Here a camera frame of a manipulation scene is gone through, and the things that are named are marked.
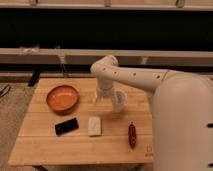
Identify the orange bowl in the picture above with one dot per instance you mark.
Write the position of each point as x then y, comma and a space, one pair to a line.
63, 98

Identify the wooden table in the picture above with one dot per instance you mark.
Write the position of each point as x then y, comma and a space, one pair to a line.
38, 144

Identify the white metal shelf rail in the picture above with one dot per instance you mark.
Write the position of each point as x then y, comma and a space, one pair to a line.
85, 56

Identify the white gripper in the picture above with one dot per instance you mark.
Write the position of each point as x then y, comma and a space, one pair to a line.
104, 94

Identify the red brown sausage toy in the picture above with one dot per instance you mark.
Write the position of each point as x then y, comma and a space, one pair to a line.
132, 135

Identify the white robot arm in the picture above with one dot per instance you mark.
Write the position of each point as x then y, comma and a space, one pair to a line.
182, 112

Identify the black rectangular phone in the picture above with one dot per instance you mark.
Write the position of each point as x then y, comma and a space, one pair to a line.
66, 126

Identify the white rectangular sponge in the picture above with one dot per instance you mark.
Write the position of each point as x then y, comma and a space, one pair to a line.
94, 126

